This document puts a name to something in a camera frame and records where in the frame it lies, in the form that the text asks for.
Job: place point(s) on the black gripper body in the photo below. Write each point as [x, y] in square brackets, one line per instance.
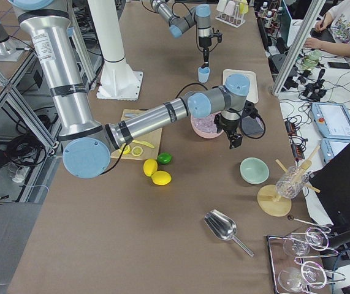
[227, 126]
[205, 41]

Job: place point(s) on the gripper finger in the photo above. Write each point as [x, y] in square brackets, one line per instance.
[235, 140]
[206, 56]

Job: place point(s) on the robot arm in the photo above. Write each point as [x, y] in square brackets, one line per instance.
[199, 16]
[87, 144]

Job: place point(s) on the light blue plastic cup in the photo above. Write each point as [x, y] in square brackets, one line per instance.
[203, 74]

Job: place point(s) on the clear ice cubes pile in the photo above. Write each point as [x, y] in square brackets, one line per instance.
[203, 124]

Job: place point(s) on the white plastic cup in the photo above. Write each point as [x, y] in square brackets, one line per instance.
[221, 5]

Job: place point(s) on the pink plastic cup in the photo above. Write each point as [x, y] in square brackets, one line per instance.
[230, 8]

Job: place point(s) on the yellow plastic cup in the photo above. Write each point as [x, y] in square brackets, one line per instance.
[243, 7]

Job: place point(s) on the metal ice scoop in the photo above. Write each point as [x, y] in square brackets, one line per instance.
[224, 228]

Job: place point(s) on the grey folded cloth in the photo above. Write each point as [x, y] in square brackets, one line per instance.
[252, 127]

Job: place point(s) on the pink bowl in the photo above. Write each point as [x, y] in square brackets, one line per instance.
[205, 132]

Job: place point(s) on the mint green bowl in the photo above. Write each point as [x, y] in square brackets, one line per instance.
[254, 170]

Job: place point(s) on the cream plastic tray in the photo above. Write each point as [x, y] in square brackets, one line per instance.
[253, 90]

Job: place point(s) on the clear textured glass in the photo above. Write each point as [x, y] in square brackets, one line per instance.
[292, 182]

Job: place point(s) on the green lime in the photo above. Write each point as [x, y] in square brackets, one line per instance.
[164, 158]

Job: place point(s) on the wooden cutting board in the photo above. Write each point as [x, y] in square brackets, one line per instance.
[153, 137]

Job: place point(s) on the yellow lemon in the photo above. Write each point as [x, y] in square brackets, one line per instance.
[150, 166]
[161, 178]

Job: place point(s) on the yellow lemon wedge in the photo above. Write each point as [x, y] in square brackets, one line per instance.
[144, 143]

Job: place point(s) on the blue teach pendant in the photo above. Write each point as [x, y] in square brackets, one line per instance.
[330, 147]
[332, 120]

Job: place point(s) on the lemon half slice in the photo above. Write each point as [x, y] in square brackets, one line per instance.
[137, 151]
[125, 149]

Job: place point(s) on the black monitor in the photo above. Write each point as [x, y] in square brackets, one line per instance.
[333, 181]

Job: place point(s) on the wine glass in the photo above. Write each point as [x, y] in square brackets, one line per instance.
[299, 244]
[308, 277]

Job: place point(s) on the black tray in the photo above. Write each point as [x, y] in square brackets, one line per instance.
[279, 261]

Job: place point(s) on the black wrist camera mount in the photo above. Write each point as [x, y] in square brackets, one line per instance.
[218, 35]

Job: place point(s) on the white wire cup rack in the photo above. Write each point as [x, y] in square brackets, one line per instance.
[236, 20]

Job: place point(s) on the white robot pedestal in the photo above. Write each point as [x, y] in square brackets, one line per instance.
[118, 80]

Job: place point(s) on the aluminium frame post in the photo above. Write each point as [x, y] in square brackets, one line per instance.
[303, 32]

